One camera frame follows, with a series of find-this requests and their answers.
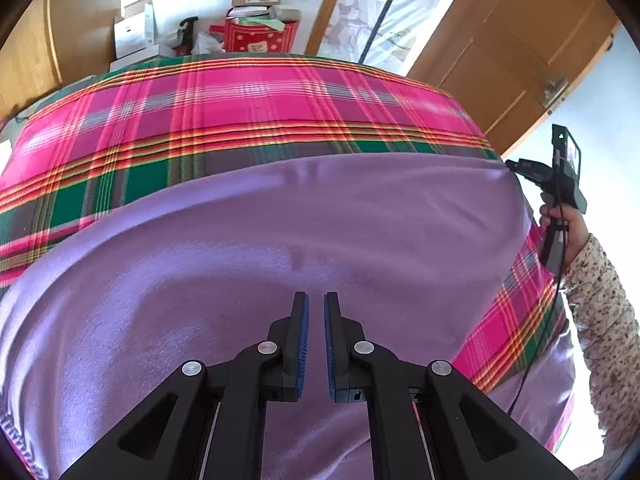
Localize wooden door frame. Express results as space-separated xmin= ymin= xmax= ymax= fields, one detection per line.
xmin=304 ymin=0 xmax=357 ymax=57

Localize plaid bed sheet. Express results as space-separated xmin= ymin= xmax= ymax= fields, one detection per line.
xmin=0 ymin=52 xmax=577 ymax=480

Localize grey package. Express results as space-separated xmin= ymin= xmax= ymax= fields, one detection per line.
xmin=269 ymin=4 xmax=303 ymax=24

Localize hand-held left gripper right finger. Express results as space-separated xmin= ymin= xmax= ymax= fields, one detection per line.
xmin=324 ymin=291 xmax=576 ymax=480

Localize printed door curtain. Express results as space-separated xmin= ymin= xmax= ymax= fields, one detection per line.
xmin=319 ymin=0 xmax=472 ymax=79

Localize white box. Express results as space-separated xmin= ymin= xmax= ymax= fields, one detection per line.
xmin=112 ymin=0 xmax=162 ymax=62

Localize person's right hand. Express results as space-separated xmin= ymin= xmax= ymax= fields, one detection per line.
xmin=538 ymin=201 xmax=592 ymax=272

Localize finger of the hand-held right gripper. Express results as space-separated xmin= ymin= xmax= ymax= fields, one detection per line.
xmin=504 ymin=156 xmax=552 ymax=187

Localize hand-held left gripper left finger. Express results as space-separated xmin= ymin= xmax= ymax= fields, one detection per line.
xmin=60 ymin=291 xmax=310 ymax=480

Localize metal door handle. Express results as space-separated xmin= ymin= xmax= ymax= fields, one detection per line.
xmin=531 ymin=69 xmax=572 ymax=109

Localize person's right forearm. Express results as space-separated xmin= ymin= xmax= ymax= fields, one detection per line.
xmin=561 ymin=232 xmax=640 ymax=462

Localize wooden door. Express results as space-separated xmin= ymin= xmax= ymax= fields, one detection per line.
xmin=406 ymin=0 xmax=622 ymax=159

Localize small black object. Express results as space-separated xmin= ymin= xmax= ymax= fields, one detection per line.
xmin=179 ymin=15 xmax=199 ymax=54

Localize purple fleece pants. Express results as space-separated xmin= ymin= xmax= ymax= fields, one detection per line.
xmin=0 ymin=152 xmax=577 ymax=480

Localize wooden wardrobe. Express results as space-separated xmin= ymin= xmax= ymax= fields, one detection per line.
xmin=0 ymin=0 xmax=124 ymax=122

